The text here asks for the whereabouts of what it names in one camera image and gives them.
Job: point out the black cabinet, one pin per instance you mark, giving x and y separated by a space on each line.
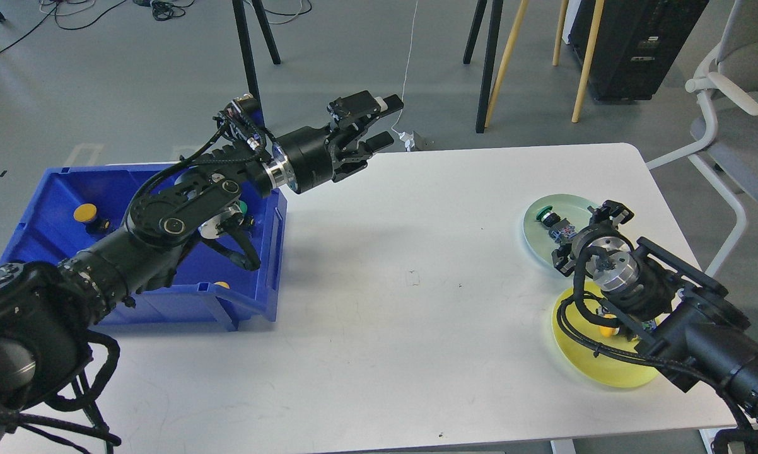
636 45

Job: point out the yellow plate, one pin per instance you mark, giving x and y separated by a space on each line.
602 369

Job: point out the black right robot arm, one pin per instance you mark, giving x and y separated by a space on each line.
640 304

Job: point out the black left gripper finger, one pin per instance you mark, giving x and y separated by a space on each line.
369 148
359 111

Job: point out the black stool legs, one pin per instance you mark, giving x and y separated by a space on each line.
495 17

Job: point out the white grey office chair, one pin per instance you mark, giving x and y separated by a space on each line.
727 129

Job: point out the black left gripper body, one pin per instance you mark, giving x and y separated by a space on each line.
313 156

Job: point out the blue plastic bin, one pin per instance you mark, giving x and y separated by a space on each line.
48 232

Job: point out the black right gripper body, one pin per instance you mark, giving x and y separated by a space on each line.
565 256

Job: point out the light green plate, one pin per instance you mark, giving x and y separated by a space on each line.
536 235

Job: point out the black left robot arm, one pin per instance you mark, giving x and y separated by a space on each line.
53 367

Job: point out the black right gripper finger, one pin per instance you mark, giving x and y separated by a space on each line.
610 214

